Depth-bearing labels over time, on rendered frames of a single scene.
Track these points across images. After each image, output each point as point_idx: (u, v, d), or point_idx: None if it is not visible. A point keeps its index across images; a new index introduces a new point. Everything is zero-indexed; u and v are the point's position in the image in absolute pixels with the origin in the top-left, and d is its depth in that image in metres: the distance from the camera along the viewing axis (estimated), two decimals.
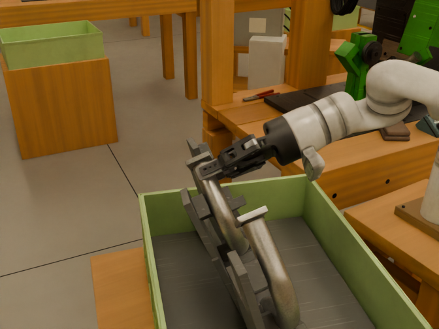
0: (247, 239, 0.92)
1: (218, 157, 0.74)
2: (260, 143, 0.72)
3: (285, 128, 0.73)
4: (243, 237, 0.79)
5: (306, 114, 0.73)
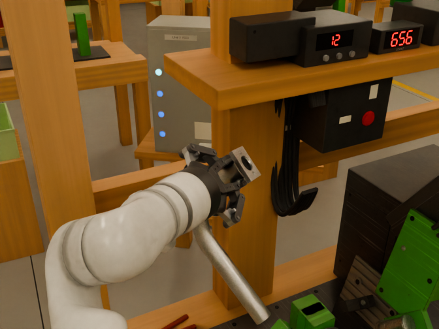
0: (244, 297, 0.79)
1: (221, 159, 0.73)
2: (187, 162, 0.68)
3: (177, 172, 0.64)
4: (200, 234, 0.80)
5: (166, 178, 0.60)
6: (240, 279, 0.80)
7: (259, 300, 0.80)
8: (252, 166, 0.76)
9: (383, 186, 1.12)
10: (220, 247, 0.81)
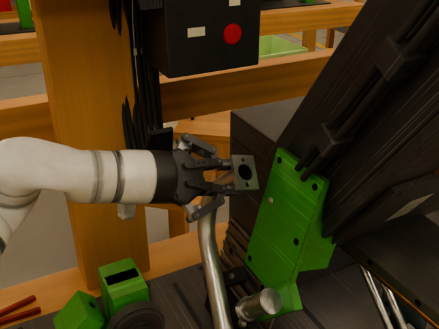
0: (213, 305, 0.77)
1: (220, 159, 0.73)
2: (176, 149, 0.71)
3: (150, 150, 0.68)
4: (200, 228, 0.81)
5: (126, 149, 0.65)
6: (216, 286, 0.78)
7: (226, 315, 0.76)
8: (252, 177, 0.73)
9: (264, 128, 0.87)
10: (214, 248, 0.80)
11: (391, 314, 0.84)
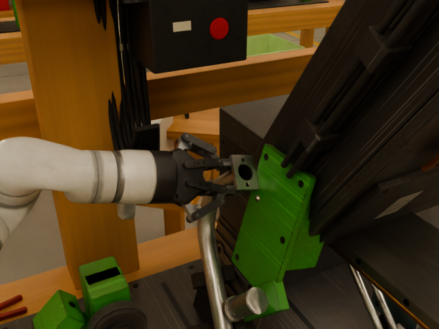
0: (212, 305, 0.77)
1: (220, 159, 0.73)
2: (176, 149, 0.71)
3: (150, 150, 0.68)
4: (200, 228, 0.81)
5: (126, 149, 0.65)
6: (216, 286, 0.78)
7: None
8: (252, 177, 0.73)
9: (253, 125, 0.86)
10: (214, 248, 0.80)
11: (382, 314, 0.82)
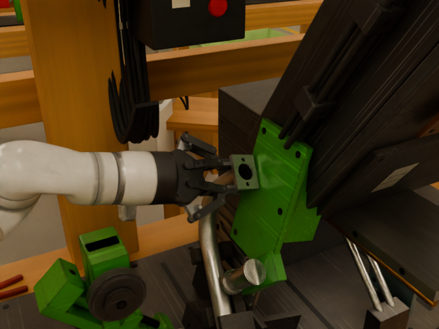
0: (215, 305, 0.77)
1: (220, 159, 0.73)
2: (176, 150, 0.71)
3: (149, 151, 0.68)
4: (201, 229, 0.81)
5: (125, 151, 0.65)
6: (218, 286, 0.78)
7: None
8: (252, 176, 0.73)
9: (251, 104, 0.87)
10: (215, 248, 0.80)
11: (379, 290, 0.83)
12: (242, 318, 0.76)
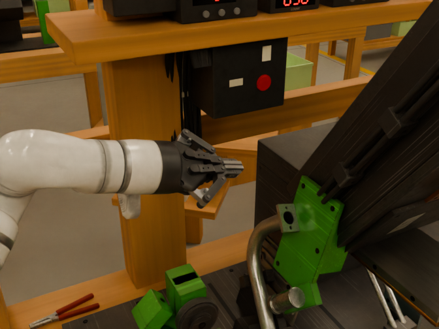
0: (262, 322, 0.97)
1: (221, 159, 0.73)
2: (175, 143, 0.72)
3: None
4: (249, 260, 1.01)
5: (127, 140, 0.65)
6: (264, 307, 0.98)
7: None
8: (294, 221, 0.93)
9: (287, 156, 1.06)
10: (261, 276, 1.00)
11: (392, 309, 1.03)
12: None
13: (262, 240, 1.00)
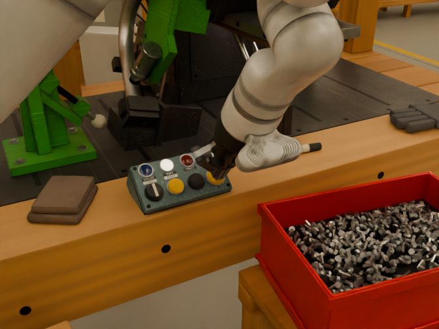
0: (127, 94, 0.93)
1: (215, 159, 0.74)
2: (209, 148, 0.67)
3: (219, 124, 0.63)
4: (119, 39, 0.97)
5: (227, 102, 0.60)
6: None
7: None
8: None
9: None
10: (130, 53, 0.96)
11: None
12: (148, 101, 0.91)
13: (131, 15, 0.96)
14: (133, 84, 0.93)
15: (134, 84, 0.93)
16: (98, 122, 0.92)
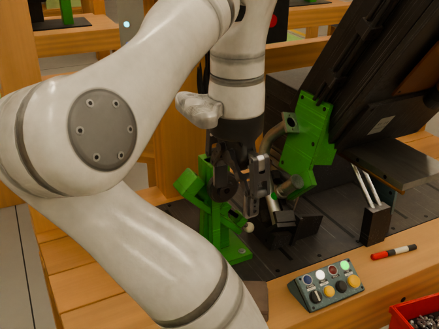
0: (270, 207, 1.24)
1: (223, 158, 0.75)
2: None
3: None
4: None
5: None
6: None
7: None
8: (295, 125, 1.20)
9: (289, 83, 1.34)
10: (269, 173, 1.28)
11: (372, 202, 1.30)
12: (288, 214, 1.23)
13: (270, 145, 1.27)
14: None
15: None
16: (250, 229, 1.23)
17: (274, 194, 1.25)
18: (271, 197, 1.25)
